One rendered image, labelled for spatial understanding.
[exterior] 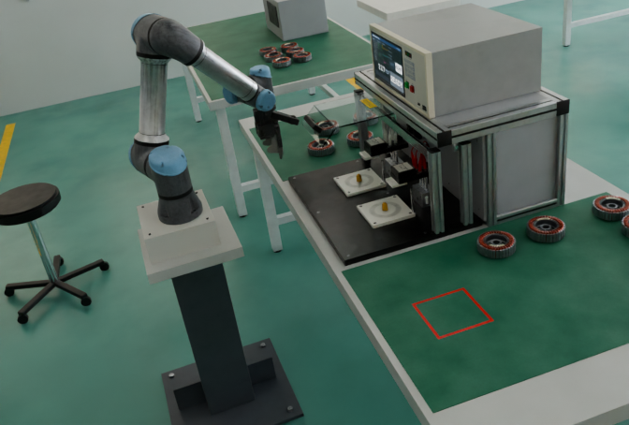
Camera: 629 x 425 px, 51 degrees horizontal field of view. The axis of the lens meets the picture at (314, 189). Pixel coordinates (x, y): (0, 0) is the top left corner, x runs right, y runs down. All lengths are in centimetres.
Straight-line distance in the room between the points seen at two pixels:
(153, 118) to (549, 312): 135
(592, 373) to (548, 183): 76
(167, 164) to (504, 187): 106
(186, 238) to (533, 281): 109
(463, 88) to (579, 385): 91
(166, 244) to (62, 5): 462
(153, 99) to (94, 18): 444
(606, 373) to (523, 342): 20
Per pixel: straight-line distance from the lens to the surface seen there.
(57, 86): 681
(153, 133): 228
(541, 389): 165
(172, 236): 222
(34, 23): 668
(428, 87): 201
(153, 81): 223
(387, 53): 225
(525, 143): 214
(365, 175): 247
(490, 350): 173
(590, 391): 166
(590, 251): 209
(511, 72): 215
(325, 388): 273
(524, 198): 223
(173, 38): 211
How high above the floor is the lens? 191
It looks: 28 degrees down
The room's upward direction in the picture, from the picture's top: 9 degrees counter-clockwise
